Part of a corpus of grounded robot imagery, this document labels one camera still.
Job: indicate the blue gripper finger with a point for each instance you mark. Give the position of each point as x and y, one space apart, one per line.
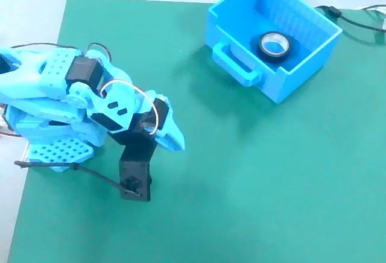
175 130
167 143

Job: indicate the black electrical tape roll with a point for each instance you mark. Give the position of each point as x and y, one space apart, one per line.
273 59

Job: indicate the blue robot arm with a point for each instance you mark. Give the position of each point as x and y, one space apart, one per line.
36 106

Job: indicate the green mat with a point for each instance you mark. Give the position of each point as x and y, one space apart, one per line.
241 214

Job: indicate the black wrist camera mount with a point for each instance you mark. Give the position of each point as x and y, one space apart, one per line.
135 169

